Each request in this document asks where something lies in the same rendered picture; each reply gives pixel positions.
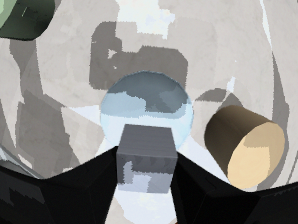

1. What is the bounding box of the grey cube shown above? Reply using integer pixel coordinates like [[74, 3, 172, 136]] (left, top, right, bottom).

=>
[[116, 124, 178, 194]]

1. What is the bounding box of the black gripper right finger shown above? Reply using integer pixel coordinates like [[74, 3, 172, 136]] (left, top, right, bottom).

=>
[[170, 151, 298, 224]]

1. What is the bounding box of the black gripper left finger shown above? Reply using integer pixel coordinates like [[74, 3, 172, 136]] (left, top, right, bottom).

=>
[[0, 147, 118, 224]]

